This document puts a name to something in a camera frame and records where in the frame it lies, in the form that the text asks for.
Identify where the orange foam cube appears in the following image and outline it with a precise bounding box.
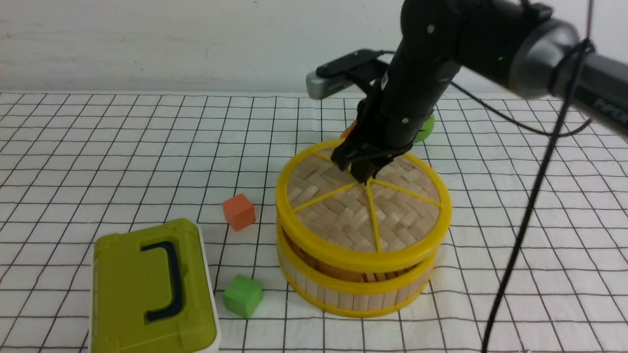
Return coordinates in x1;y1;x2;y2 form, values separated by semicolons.
222;194;257;232

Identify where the green toy watermelon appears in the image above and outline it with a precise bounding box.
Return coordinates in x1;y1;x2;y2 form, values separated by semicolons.
414;114;435;143

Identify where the yellow bamboo steamer basket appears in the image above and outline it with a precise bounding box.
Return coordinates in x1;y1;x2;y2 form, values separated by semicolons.
276;225;438;319

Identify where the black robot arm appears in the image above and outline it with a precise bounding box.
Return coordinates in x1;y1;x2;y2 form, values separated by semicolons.
331;0;627;183

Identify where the green foam cube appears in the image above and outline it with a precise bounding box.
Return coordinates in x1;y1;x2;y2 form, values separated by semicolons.
223;274;263;319

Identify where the yellow woven steamer lid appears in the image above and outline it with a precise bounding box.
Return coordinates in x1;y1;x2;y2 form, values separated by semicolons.
275;140;452;273

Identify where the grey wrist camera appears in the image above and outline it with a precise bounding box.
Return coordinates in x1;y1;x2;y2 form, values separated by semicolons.
305;49;392;101

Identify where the olive green lidded box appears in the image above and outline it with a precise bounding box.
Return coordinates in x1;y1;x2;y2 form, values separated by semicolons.
88;218;221;353

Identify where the black cable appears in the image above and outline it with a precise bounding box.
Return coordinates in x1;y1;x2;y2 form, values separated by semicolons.
449;0;597;353

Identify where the white grid tablecloth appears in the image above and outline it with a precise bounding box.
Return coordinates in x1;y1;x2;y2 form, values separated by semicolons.
0;93;628;353

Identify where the orange toy pear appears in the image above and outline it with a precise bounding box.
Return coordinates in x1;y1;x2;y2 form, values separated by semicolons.
340;121;357;139

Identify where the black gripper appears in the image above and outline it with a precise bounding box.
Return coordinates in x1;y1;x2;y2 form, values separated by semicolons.
330;83;435;184

